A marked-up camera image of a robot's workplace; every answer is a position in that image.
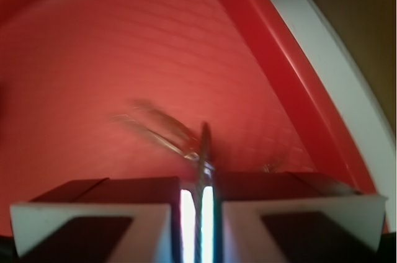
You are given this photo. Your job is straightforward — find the orange plastic tray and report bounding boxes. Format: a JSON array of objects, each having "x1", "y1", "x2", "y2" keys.
[{"x1": 1, "y1": 0, "x2": 396, "y2": 236}]

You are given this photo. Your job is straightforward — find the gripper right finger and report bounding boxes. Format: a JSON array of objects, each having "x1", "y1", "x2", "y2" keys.
[{"x1": 213, "y1": 172, "x2": 386, "y2": 262}]

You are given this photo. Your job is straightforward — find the silver keys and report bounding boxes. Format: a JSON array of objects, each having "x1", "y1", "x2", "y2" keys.
[{"x1": 110, "y1": 99, "x2": 215, "y2": 262}]

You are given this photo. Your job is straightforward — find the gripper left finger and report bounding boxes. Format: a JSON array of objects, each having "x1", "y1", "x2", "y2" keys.
[{"x1": 10, "y1": 177, "x2": 181, "y2": 262}]

